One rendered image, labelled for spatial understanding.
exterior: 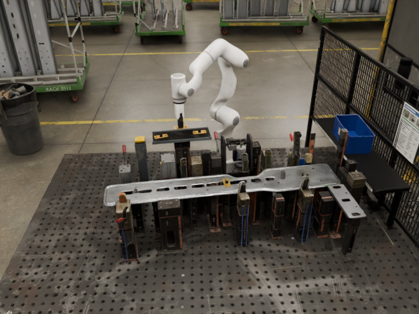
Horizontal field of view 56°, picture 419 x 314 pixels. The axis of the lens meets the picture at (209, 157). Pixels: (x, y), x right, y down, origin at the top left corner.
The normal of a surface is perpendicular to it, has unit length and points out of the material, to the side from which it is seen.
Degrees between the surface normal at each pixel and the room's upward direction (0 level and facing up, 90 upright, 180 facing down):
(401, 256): 0
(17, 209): 0
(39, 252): 0
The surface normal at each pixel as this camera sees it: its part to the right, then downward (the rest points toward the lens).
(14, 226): -0.01, -0.84
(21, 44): 0.16, 0.49
